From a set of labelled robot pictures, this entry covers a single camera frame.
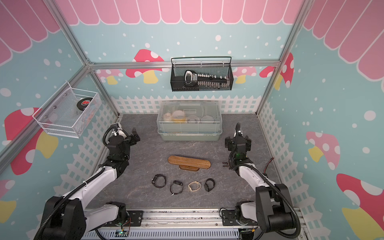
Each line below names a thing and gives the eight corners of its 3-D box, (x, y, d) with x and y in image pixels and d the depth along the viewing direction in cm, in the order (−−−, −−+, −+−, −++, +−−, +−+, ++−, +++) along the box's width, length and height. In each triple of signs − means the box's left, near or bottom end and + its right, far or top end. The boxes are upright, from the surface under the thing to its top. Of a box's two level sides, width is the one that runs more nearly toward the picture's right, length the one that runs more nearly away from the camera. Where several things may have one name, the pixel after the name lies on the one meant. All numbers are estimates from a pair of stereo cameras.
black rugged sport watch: (170, 195, 84) (169, 192, 80) (171, 183, 88) (170, 180, 84) (182, 195, 84) (182, 192, 80) (183, 183, 88) (182, 180, 84)
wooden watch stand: (169, 169, 93) (166, 162, 86) (171, 161, 96) (169, 155, 89) (209, 173, 91) (210, 167, 84) (210, 166, 94) (211, 159, 87)
